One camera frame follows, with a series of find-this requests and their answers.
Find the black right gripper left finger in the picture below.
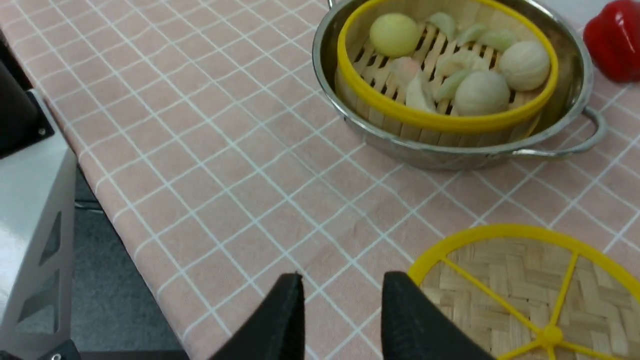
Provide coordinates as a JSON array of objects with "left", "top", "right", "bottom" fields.
[{"left": 210, "top": 272, "right": 306, "bottom": 360}]

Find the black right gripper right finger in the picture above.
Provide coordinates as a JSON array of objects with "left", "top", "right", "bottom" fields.
[{"left": 381, "top": 271, "right": 493, "bottom": 360}]

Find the yellow bamboo steamer lid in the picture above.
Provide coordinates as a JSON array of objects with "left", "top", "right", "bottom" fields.
[{"left": 407, "top": 224, "right": 640, "bottom": 360}]

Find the yellow bamboo steamer basket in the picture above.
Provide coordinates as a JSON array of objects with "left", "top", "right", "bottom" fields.
[{"left": 334, "top": 0, "right": 559, "bottom": 148}]

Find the stainless steel pot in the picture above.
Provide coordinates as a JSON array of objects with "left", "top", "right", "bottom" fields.
[{"left": 311, "top": 0, "right": 607, "bottom": 171}]

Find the pink checkered tablecloth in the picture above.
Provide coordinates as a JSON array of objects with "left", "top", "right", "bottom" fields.
[{"left": 1, "top": 0, "right": 639, "bottom": 360}]

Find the pale dumpling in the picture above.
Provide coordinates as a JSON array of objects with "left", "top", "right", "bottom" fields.
[
  {"left": 405, "top": 70, "right": 437, "bottom": 114},
  {"left": 434, "top": 49, "right": 490, "bottom": 77},
  {"left": 427, "top": 11, "right": 457, "bottom": 41}
]

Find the white round bun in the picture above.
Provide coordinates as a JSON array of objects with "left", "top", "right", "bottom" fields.
[
  {"left": 497, "top": 40, "right": 551, "bottom": 92},
  {"left": 453, "top": 71, "right": 511, "bottom": 117}
]

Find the grey metal stand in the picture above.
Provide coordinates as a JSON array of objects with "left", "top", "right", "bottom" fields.
[{"left": 1, "top": 36, "right": 80, "bottom": 360}]

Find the yellow round bun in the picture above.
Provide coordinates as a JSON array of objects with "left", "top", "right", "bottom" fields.
[{"left": 369, "top": 13, "right": 422, "bottom": 59}]

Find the red bell pepper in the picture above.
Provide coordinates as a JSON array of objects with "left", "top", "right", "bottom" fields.
[{"left": 583, "top": 0, "right": 640, "bottom": 84}]

